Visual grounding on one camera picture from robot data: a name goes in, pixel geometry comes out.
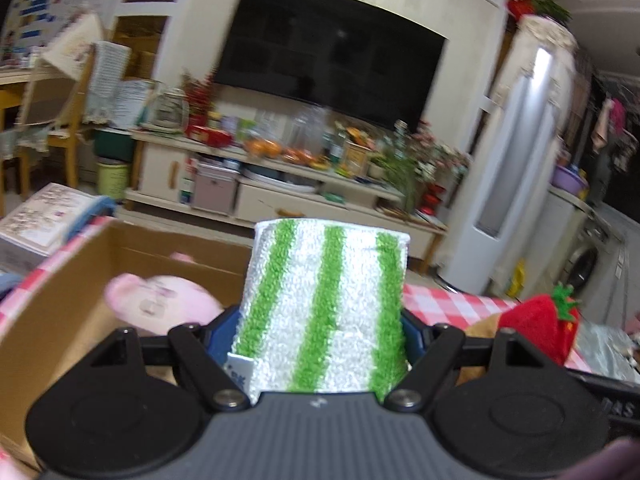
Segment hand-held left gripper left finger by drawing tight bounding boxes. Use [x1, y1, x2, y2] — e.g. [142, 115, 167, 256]
[85, 305, 251, 413]

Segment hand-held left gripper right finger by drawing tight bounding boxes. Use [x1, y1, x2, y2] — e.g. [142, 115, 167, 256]
[382, 307, 553, 413]

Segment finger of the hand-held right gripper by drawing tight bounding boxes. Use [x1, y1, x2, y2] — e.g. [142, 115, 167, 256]
[565, 367, 640, 397]

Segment pink plush toy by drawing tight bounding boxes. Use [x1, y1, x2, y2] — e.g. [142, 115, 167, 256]
[105, 252, 225, 338]

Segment green white striped towel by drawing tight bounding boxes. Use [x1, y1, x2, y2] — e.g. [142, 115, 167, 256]
[231, 217, 412, 406]

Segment cardboard box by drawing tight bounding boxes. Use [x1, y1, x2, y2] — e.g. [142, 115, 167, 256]
[0, 217, 256, 471]

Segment grey patterned cushion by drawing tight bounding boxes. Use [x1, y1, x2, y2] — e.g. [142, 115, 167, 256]
[575, 320, 640, 381]

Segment red white checkered tablecloth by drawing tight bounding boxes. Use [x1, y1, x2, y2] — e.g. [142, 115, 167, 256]
[0, 216, 601, 480]

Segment tan plush toy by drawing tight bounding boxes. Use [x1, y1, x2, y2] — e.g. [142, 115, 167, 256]
[462, 312, 507, 386]

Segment red strawberry plush toy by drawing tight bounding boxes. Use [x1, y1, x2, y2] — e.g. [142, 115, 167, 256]
[500, 282, 582, 366]

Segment yellow plastic toy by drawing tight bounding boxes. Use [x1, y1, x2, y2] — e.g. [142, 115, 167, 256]
[507, 260, 527, 296]

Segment silver washing machine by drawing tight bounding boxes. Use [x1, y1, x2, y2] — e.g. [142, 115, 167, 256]
[560, 210, 626, 301]

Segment pink storage box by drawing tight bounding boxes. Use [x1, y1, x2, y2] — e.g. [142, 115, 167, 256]
[192, 167, 238, 213]

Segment green potted plant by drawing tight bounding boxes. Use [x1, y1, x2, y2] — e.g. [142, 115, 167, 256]
[370, 152, 426, 213]

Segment cream television cabinet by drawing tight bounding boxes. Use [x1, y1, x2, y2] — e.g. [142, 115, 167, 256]
[125, 127, 448, 276]

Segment pink white flower bouquet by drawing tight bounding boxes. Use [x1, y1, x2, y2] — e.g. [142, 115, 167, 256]
[395, 120, 471, 181]

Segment yellow green bucket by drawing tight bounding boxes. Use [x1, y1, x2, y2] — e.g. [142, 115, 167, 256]
[96, 159, 131, 201]

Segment bag of oranges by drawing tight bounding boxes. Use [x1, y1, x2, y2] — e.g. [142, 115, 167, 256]
[243, 137, 283, 161]

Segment white standing air conditioner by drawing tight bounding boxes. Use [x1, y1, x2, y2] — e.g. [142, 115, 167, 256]
[440, 15, 578, 296]

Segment purple plastic basin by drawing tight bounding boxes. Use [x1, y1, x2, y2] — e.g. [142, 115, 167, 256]
[551, 165, 591, 198]

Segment red tin box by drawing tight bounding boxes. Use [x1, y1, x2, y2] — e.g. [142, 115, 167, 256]
[185, 125, 233, 148]

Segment green storage bin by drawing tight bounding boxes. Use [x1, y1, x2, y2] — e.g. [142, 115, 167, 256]
[95, 127, 136, 161]

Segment clear plastic bag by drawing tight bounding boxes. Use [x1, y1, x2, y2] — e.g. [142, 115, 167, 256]
[285, 105, 331, 153]

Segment glass tank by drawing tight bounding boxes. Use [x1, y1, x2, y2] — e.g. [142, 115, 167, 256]
[145, 87, 191, 133]

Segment red berry branch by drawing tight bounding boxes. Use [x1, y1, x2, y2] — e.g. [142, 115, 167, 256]
[182, 72, 216, 116]

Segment white crochet lace cover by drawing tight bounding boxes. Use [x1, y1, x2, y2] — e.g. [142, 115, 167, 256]
[82, 41, 132, 126]

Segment wooden chair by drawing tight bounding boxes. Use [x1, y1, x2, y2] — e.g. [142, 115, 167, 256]
[0, 55, 96, 206]

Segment black flat television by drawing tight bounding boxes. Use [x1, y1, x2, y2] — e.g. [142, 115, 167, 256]
[212, 0, 447, 133]

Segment beige embroidered cloth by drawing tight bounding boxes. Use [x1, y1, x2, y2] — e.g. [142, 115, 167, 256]
[40, 10, 103, 81]

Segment red green decoration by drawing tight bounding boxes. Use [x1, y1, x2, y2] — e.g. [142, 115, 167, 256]
[507, 0, 571, 23]

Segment wall poster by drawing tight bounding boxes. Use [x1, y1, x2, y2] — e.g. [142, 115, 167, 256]
[0, 0, 141, 66]

